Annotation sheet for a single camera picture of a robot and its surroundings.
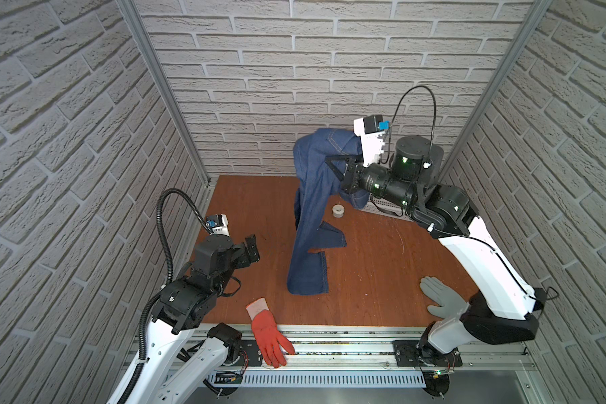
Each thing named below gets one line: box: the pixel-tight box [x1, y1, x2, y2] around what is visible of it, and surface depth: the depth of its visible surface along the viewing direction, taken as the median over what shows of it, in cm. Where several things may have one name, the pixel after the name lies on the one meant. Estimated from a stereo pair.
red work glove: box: [245, 297, 296, 369], surface depth 77 cm
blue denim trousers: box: [287, 127, 370, 296], surface depth 57 cm
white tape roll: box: [331, 203, 346, 218], surface depth 108 cm
